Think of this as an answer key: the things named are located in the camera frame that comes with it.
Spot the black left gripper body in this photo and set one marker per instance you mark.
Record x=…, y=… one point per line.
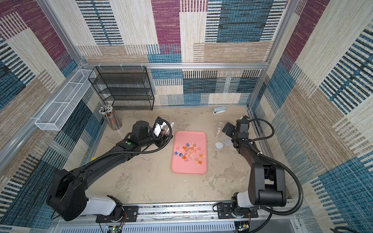
x=160, y=141

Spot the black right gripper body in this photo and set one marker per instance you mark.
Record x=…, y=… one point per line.
x=230, y=129

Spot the white jar lid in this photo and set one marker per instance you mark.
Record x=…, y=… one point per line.
x=219, y=145

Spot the candy jar clear plastic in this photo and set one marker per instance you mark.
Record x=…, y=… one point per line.
x=219, y=128

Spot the candy jar patterned lid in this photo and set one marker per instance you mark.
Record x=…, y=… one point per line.
x=169, y=129

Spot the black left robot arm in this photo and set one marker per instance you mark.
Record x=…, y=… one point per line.
x=67, y=197

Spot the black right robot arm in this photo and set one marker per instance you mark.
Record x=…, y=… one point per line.
x=267, y=185

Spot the pile of lollipop candies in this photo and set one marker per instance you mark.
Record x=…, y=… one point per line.
x=191, y=152

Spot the grey stapler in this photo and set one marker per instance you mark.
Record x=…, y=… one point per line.
x=219, y=110

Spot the pink plastic tray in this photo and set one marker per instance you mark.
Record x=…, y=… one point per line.
x=179, y=166

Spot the cup of coloured pencils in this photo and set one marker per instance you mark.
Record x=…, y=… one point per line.
x=109, y=114

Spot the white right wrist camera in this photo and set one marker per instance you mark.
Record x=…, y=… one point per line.
x=246, y=118

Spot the black wire shelf rack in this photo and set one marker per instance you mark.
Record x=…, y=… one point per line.
x=123, y=87

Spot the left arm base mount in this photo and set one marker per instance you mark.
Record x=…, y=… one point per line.
x=122, y=214

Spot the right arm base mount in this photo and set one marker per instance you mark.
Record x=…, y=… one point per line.
x=228, y=210

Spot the white wire mesh basket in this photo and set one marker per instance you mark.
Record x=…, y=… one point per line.
x=55, y=116

